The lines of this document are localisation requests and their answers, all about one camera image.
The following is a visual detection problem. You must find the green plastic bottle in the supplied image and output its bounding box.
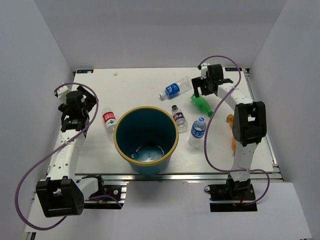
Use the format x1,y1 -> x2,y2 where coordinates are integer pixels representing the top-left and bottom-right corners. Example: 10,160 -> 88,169
190,94 -> 213,118

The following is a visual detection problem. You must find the red label water bottle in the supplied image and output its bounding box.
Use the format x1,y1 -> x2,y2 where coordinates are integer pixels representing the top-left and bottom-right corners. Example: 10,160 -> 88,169
101,107 -> 117,135

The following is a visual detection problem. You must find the small pepsi label bottle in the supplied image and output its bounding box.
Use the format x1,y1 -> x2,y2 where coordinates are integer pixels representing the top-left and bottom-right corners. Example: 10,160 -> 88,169
171,105 -> 188,133

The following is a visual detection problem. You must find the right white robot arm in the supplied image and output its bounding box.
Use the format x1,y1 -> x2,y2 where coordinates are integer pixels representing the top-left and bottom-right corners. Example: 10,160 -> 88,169
191,64 -> 267,200

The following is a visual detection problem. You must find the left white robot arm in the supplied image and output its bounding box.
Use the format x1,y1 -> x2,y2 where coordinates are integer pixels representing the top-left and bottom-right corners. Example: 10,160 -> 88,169
36,86 -> 106,218

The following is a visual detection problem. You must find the teal bin with yellow rim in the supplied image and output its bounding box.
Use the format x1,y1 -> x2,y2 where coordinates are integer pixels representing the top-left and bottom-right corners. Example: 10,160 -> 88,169
113,106 -> 180,176

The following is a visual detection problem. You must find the right blue table sticker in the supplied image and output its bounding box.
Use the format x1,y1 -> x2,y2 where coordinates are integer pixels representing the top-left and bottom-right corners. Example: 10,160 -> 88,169
224,67 -> 243,72

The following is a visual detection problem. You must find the blue table sticker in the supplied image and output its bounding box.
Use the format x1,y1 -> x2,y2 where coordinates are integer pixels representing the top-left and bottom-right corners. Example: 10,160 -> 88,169
224,67 -> 243,72
76,69 -> 94,74

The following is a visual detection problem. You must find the left blue table sticker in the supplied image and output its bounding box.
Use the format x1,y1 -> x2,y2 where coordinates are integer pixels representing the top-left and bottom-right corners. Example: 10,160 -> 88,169
76,69 -> 94,74

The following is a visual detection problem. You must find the blue label bottle lying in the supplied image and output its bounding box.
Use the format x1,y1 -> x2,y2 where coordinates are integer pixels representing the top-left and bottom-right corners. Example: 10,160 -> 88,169
159,76 -> 192,101

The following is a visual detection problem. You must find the orange plastic bottle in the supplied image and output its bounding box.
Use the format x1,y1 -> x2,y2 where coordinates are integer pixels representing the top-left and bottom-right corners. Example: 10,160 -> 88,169
226,114 -> 237,156

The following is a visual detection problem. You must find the blue label bottle upright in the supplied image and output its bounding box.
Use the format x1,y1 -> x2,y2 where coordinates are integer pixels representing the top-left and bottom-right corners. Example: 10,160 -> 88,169
188,117 -> 207,148

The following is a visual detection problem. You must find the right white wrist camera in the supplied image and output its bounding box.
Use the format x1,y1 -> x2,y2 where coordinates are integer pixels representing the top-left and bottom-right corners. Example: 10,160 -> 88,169
197,62 -> 210,79

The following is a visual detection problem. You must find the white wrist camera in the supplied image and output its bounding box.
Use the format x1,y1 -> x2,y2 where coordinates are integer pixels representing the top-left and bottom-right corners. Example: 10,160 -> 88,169
53,84 -> 72,104
197,62 -> 210,79

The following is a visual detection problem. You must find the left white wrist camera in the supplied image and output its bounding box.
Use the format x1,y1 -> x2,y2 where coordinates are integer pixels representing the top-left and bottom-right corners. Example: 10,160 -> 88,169
53,84 -> 72,104

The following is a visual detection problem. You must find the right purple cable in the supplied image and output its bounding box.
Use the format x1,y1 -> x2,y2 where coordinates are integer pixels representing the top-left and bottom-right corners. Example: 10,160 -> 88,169
197,55 -> 271,207

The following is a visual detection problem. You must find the aluminium table frame rail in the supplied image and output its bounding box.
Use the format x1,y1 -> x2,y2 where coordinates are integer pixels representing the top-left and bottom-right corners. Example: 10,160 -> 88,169
74,171 -> 283,182

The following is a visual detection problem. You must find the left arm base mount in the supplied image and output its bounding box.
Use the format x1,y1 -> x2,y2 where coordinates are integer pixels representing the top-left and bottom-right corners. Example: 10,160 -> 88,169
76,175 -> 127,210

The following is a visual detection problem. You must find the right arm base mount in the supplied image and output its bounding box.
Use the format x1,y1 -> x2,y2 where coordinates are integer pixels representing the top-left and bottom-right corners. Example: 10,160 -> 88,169
203,180 -> 258,213

